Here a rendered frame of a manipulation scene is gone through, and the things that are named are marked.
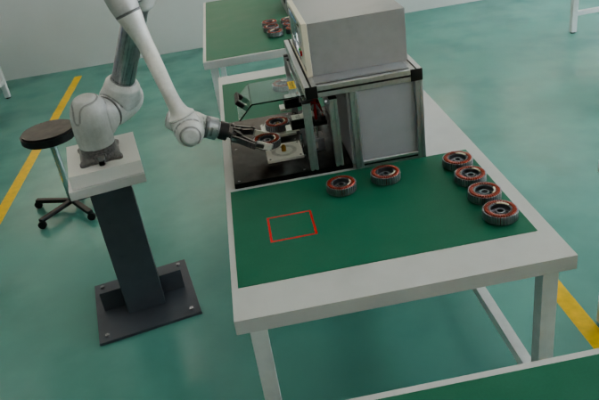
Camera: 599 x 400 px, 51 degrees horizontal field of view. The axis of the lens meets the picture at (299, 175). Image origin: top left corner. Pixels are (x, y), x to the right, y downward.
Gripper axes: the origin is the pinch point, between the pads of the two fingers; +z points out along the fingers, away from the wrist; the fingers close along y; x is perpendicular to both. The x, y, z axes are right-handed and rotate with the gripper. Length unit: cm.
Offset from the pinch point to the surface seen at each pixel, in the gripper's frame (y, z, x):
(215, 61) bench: -158, -15, -18
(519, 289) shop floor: 23, 126, -34
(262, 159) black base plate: 2.2, 0.3, -7.8
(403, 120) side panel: 20, 44, 29
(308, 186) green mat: 28.3, 15.0, -3.1
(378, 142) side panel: 20.2, 38.1, 18.0
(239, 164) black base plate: 2.4, -8.5, -11.9
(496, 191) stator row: 62, 68, 26
